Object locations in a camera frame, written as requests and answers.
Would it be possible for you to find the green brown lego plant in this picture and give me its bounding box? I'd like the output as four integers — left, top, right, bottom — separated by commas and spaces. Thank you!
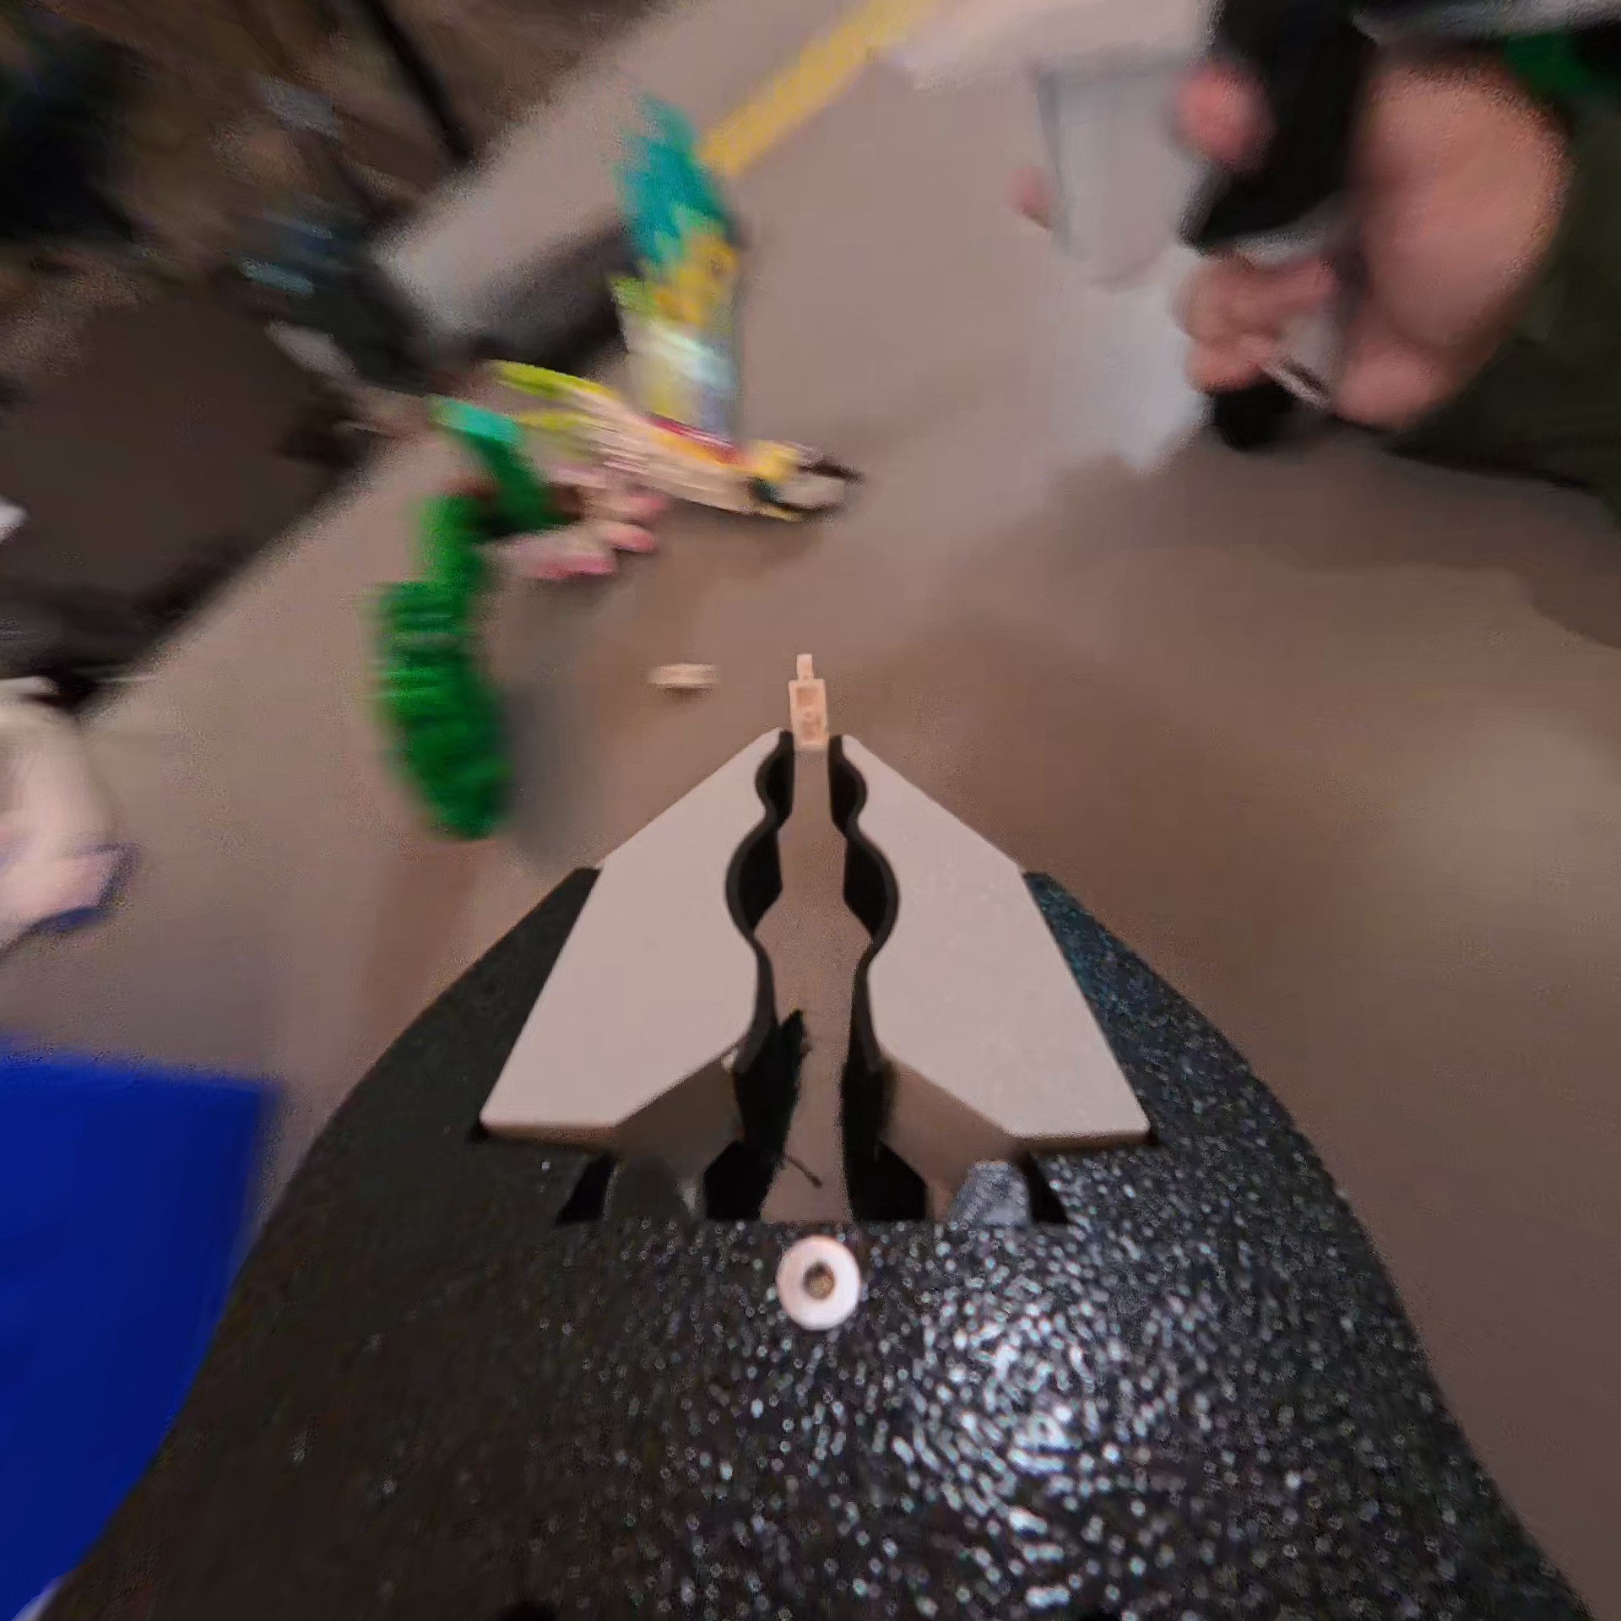
428, 396, 574, 536

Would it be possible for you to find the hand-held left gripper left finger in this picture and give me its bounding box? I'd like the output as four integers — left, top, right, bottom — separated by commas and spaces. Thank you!
479, 727, 809, 1220

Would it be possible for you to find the blue box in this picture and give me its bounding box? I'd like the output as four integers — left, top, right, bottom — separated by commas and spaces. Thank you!
0, 1049, 283, 1621

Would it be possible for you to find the green lego baseplate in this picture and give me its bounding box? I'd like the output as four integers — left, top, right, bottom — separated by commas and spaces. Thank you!
371, 490, 523, 842

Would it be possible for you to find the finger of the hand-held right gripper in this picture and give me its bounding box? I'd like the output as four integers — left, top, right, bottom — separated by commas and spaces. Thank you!
1013, 52, 1203, 289

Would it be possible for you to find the person's right hand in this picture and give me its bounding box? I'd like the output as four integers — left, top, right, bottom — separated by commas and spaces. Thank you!
1176, 50, 1575, 435

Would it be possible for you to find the colourful lego bird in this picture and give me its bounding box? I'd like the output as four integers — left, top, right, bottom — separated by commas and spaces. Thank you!
491, 98, 865, 523

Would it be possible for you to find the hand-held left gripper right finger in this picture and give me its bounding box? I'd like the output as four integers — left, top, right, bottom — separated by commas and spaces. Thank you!
826, 734, 1152, 1220

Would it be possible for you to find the person's right forearm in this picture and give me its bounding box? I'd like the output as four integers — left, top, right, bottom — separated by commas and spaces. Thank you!
1386, 113, 1621, 497

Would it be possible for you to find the pink white lego flower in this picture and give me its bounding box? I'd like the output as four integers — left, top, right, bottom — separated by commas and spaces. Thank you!
516, 484, 668, 587

